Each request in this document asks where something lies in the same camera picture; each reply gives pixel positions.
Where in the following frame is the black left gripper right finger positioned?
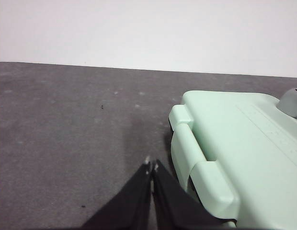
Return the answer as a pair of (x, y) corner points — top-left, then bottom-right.
(151, 159), (235, 228)

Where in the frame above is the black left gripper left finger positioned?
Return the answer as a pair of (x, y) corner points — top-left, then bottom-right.
(81, 161), (152, 229)

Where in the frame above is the mint green breakfast machine base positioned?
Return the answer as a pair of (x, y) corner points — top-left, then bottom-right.
(167, 104), (240, 228)

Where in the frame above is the mint green hinged griddle cover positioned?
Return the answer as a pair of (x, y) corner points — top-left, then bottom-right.
(181, 87), (297, 230)

